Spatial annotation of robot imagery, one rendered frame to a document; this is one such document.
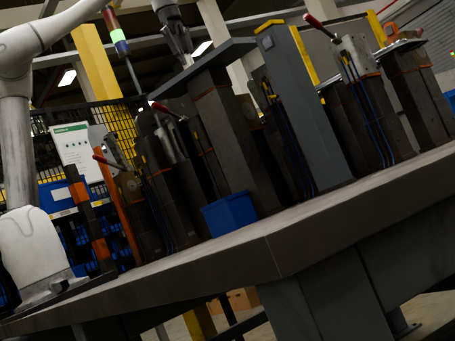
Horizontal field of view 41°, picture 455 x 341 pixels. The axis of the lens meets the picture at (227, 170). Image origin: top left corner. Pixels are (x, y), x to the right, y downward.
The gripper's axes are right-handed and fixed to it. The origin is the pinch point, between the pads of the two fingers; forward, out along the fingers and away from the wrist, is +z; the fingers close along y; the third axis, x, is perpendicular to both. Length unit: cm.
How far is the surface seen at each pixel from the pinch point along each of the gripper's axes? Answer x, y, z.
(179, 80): -18.4, -31.0, 12.0
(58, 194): 81, -7, 20
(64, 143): 100, 20, -5
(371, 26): 69, 358, -53
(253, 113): -20.9, -5.3, 25.9
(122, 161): 44.1, -2.8, 19.6
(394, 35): -62, 20, 20
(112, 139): 44.1, -3.4, 10.6
